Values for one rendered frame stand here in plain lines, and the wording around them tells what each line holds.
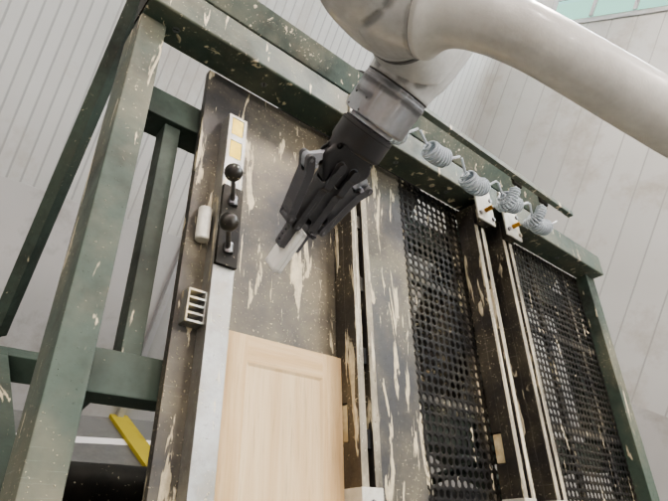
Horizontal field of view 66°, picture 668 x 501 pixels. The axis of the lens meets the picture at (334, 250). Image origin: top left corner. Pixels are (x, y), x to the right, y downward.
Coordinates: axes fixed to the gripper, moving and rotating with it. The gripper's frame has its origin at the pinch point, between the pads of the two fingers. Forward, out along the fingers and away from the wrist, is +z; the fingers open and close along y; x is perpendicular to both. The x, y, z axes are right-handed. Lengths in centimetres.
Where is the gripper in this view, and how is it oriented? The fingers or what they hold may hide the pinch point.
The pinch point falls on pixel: (285, 248)
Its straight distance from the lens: 72.5
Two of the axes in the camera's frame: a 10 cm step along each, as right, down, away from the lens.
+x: 4.6, 5.6, -6.9
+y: -6.8, -2.7, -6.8
